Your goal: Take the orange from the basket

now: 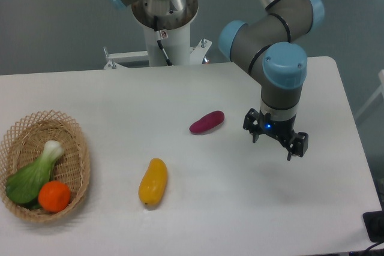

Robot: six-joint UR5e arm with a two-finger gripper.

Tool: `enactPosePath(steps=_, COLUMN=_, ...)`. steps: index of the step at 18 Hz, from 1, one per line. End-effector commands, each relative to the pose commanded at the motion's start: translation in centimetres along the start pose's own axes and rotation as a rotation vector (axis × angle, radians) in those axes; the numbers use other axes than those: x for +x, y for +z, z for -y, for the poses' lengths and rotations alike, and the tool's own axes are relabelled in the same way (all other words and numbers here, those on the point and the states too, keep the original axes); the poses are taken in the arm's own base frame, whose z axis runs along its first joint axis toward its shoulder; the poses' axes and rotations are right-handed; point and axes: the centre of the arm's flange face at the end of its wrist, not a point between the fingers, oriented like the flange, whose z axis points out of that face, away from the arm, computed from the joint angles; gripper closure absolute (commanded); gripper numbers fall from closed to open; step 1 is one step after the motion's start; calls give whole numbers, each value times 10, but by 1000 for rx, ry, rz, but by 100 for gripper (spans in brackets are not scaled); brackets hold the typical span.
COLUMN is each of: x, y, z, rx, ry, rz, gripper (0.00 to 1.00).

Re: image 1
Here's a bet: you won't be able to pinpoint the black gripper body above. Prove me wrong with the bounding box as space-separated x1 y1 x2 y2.
257 111 296 144

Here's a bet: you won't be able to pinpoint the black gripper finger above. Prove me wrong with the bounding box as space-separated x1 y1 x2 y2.
243 108 262 143
280 131 309 161

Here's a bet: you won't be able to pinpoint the orange toy fruit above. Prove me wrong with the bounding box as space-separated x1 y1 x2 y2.
38 181 71 213

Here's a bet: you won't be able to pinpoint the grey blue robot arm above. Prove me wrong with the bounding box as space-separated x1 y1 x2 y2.
110 0 325 157

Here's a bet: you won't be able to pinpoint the woven wicker basket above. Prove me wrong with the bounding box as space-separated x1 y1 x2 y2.
1 110 91 223

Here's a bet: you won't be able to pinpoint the purple sweet potato toy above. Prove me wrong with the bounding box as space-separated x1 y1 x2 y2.
189 110 225 134

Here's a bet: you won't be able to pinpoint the black device at edge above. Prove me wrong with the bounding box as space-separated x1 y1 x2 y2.
362 210 383 242

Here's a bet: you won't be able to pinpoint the yellow mango toy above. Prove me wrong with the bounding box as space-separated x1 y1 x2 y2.
138 158 168 207

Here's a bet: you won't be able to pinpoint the green bok choy toy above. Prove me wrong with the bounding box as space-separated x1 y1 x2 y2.
5 140 65 206

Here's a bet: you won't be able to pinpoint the white frame at right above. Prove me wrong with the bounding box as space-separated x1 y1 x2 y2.
354 70 383 125

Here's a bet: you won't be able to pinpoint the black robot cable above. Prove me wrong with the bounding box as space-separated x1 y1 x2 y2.
153 15 174 67

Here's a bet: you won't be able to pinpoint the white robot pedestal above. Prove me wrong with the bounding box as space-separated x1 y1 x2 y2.
104 0 212 69

